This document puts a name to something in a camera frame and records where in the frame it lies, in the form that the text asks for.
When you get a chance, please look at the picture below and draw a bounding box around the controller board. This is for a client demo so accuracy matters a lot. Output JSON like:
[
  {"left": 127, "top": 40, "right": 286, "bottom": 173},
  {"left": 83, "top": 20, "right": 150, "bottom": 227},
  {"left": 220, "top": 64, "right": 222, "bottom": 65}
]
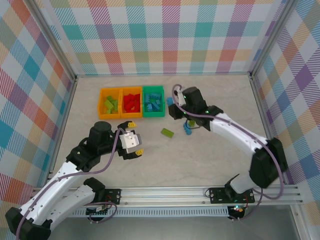
[
  {"left": 86, "top": 204, "right": 111, "bottom": 217},
  {"left": 228, "top": 204, "right": 246, "bottom": 216}
]

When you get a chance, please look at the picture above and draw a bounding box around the aluminium frame bar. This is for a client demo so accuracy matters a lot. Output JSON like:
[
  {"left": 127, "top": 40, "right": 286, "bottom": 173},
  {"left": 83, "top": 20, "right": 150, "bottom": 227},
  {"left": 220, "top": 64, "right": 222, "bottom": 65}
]
[
  {"left": 249, "top": 74, "right": 287, "bottom": 185},
  {"left": 47, "top": 77, "right": 78, "bottom": 176}
]

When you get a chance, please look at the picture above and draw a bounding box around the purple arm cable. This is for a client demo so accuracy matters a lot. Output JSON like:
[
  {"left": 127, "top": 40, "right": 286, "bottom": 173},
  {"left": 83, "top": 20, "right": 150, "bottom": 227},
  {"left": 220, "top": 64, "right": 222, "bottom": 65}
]
[
  {"left": 17, "top": 127, "right": 131, "bottom": 237},
  {"left": 171, "top": 84, "right": 288, "bottom": 222}
]

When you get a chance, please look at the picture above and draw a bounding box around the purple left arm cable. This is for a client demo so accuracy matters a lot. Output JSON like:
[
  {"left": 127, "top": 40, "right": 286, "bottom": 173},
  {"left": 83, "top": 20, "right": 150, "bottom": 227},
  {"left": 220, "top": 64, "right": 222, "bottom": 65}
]
[{"left": 17, "top": 127, "right": 131, "bottom": 237}]

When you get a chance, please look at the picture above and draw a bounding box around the orange plastic bin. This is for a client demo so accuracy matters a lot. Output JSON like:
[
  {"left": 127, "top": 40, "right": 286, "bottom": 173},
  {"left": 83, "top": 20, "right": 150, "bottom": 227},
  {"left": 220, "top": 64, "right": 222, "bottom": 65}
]
[{"left": 119, "top": 86, "right": 144, "bottom": 119}]

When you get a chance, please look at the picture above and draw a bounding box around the grey metal panel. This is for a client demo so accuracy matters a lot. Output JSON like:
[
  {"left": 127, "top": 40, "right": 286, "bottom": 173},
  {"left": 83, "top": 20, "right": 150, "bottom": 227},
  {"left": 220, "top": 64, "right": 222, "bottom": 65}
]
[{"left": 32, "top": 204, "right": 308, "bottom": 240}]

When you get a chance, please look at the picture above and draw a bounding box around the aluminium frame post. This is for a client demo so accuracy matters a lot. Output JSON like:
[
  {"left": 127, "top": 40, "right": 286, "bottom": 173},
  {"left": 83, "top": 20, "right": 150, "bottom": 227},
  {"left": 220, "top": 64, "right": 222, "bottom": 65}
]
[
  {"left": 29, "top": 0, "right": 78, "bottom": 83},
  {"left": 249, "top": 0, "right": 297, "bottom": 78}
]

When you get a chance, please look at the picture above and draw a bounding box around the green plastic bin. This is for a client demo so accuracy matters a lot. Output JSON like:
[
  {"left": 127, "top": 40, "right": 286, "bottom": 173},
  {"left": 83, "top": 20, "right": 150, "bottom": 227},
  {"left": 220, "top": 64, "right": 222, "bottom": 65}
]
[{"left": 141, "top": 85, "right": 167, "bottom": 118}]

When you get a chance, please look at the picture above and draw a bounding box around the left controller board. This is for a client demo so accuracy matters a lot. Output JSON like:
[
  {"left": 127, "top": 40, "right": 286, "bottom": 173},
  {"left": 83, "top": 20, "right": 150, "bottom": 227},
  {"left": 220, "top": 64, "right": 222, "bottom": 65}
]
[{"left": 86, "top": 204, "right": 111, "bottom": 217}]

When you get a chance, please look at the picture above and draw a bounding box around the amber yellow plastic bin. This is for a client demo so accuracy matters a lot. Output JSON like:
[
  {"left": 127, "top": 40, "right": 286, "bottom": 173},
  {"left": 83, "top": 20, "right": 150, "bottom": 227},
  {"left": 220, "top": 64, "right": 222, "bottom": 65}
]
[{"left": 96, "top": 87, "right": 123, "bottom": 121}]

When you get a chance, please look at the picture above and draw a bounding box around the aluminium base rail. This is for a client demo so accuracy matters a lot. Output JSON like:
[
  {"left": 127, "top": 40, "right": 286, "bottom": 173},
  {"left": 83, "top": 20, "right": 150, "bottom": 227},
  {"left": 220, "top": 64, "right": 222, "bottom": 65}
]
[{"left": 47, "top": 184, "right": 303, "bottom": 206}]

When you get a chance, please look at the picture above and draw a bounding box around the white slotted cable duct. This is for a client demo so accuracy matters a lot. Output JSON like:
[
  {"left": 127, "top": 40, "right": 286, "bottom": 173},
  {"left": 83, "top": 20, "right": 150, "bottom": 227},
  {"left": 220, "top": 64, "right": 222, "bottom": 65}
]
[{"left": 48, "top": 206, "right": 231, "bottom": 219}]

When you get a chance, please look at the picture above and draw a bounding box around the right controller board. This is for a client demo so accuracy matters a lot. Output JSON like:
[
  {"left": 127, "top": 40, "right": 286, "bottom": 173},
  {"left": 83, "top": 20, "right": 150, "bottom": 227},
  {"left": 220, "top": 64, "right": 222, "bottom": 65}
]
[{"left": 228, "top": 204, "right": 246, "bottom": 216}]

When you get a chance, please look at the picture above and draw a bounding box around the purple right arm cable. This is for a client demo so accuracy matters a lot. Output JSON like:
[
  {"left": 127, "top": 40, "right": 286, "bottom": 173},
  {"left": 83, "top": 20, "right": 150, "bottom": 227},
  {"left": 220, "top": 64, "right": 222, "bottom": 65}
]
[{"left": 171, "top": 84, "right": 288, "bottom": 222}]

